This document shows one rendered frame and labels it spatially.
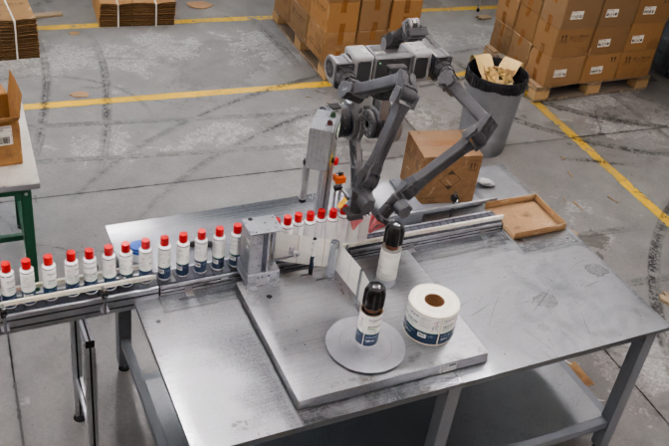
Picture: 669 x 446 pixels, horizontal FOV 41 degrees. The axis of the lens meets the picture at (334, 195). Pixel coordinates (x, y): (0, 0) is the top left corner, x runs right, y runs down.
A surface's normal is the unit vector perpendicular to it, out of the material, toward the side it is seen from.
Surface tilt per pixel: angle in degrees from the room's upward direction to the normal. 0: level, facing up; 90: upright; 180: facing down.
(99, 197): 0
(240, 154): 0
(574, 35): 87
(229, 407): 0
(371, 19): 90
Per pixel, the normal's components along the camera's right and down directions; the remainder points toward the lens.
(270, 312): 0.12, -0.82
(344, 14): 0.39, 0.55
